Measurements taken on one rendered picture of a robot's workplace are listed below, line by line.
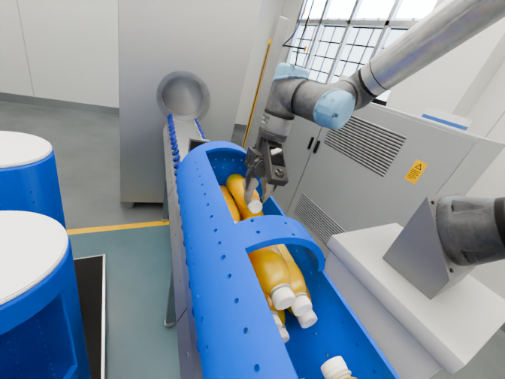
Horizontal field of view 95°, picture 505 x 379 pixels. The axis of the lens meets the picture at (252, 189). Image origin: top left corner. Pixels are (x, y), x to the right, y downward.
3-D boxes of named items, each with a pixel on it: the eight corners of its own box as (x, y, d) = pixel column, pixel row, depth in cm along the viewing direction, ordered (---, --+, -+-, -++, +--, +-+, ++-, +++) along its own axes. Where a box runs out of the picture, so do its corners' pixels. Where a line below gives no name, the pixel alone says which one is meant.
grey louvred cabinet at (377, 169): (272, 176, 372) (304, 80, 305) (388, 288, 218) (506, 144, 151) (242, 176, 345) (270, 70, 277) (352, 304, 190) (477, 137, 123)
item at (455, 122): (426, 119, 167) (432, 108, 163) (464, 131, 151) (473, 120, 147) (420, 118, 159) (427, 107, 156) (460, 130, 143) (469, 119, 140)
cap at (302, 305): (289, 303, 44) (294, 312, 42) (307, 294, 44) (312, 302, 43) (291, 312, 46) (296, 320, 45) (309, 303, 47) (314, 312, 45)
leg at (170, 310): (173, 316, 145) (185, 243, 116) (174, 326, 141) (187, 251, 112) (164, 319, 143) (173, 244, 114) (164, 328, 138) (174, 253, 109)
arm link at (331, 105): (370, 86, 47) (324, 74, 53) (340, 96, 41) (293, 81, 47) (356, 123, 52) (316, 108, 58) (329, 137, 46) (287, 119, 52)
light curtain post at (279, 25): (220, 258, 197) (284, 19, 117) (222, 263, 192) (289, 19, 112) (213, 259, 194) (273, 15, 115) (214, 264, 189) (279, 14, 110)
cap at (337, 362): (348, 362, 35) (340, 350, 36) (325, 374, 34) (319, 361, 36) (346, 371, 37) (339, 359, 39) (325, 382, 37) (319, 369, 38)
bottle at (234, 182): (220, 181, 80) (238, 207, 65) (236, 168, 80) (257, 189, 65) (233, 194, 84) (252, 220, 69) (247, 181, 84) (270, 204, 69)
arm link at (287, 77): (300, 66, 46) (270, 59, 51) (283, 120, 51) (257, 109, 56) (319, 74, 52) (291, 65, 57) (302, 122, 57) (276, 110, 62)
